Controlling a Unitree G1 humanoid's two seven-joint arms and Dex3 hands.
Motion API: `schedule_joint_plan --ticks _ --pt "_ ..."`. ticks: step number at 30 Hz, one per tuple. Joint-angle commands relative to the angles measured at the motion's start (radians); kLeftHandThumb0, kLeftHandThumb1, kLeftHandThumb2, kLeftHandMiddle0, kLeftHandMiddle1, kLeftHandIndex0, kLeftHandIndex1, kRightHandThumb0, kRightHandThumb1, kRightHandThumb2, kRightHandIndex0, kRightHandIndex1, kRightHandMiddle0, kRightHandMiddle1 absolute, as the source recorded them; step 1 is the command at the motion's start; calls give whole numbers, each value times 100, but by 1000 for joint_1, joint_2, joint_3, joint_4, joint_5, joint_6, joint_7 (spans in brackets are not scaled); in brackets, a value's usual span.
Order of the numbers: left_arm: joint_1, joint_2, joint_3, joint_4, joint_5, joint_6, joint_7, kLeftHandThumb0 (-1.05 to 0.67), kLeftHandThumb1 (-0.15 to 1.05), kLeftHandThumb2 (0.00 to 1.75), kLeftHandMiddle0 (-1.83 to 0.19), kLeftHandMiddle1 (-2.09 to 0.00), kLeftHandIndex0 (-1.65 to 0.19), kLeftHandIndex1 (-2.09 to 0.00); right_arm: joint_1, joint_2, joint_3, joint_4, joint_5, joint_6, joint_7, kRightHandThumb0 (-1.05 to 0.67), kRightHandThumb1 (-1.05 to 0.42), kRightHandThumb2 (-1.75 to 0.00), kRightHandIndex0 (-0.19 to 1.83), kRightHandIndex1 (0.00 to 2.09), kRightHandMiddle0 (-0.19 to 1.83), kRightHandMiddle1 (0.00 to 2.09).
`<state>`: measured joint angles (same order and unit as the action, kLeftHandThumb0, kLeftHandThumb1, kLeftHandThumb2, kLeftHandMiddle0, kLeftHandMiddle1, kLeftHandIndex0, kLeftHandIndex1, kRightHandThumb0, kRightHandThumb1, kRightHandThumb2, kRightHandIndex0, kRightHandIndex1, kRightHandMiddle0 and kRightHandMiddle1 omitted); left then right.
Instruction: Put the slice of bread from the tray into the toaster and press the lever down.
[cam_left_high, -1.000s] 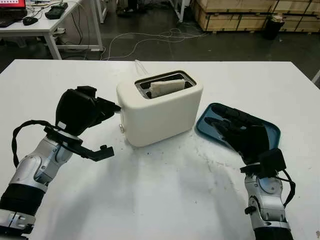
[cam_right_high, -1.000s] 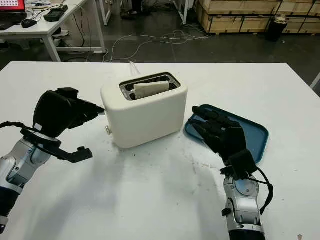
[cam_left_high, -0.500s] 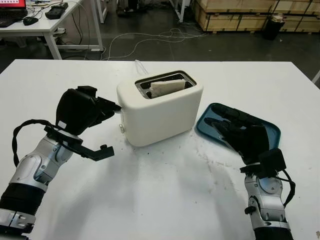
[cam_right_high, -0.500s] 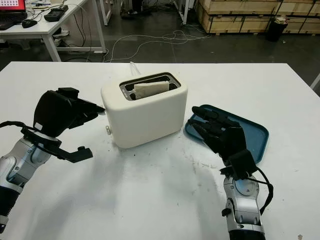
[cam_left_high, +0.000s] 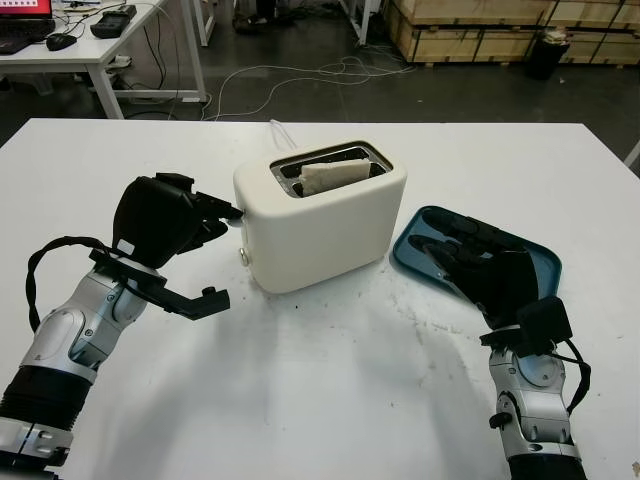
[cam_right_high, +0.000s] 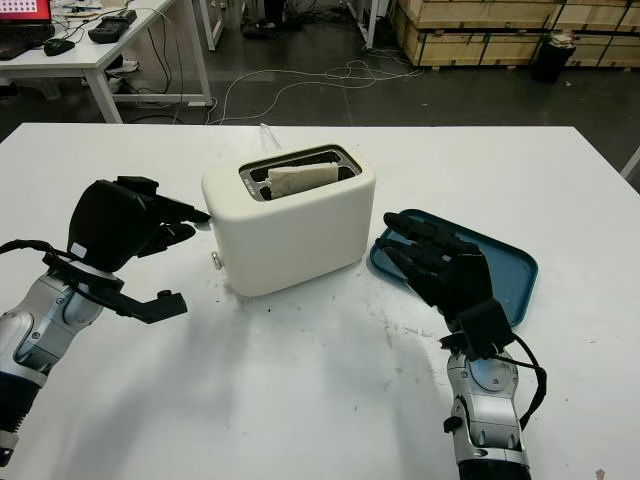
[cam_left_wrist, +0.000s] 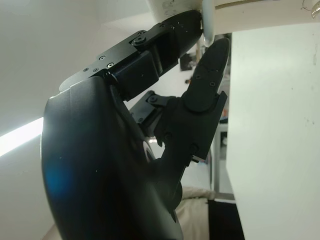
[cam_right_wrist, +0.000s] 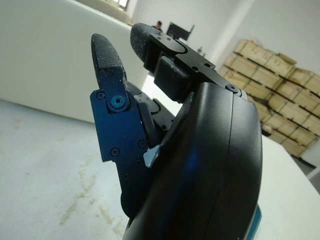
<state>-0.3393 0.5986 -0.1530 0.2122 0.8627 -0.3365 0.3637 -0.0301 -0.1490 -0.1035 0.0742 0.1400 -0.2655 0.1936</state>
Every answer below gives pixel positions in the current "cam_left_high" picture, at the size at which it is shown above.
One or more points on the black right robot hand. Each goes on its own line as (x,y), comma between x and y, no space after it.
(500,280)

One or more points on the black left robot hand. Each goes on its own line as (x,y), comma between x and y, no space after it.
(150,220)

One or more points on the white bread slice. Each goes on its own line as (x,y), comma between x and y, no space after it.
(335,175)

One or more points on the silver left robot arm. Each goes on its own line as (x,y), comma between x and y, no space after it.
(60,345)

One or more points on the blue plastic tray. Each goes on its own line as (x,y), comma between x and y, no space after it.
(547,272)

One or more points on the white two-slot toaster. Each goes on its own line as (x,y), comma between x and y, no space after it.
(325,235)

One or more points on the white office desk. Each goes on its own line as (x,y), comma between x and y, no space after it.
(100,52)

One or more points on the white furniture piece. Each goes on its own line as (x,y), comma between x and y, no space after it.
(634,160)

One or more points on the black computer mouse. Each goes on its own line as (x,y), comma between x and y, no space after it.
(61,41)

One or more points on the black handheld controller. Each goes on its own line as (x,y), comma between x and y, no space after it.
(112,22)

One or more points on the person legs in dark trousers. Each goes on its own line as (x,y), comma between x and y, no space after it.
(255,20)

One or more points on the black trash bin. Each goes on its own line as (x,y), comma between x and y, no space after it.
(547,55)

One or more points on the black laptop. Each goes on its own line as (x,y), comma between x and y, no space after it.
(20,27)

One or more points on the stacked wooden crates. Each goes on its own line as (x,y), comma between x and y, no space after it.
(475,30)

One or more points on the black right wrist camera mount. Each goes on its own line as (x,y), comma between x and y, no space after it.
(542,325)

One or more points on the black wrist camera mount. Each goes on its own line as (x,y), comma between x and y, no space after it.
(542,325)
(200,305)

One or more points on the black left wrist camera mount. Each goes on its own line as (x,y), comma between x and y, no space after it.
(200,305)

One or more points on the white table leg frame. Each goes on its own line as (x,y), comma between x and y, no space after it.
(357,22)
(205,22)

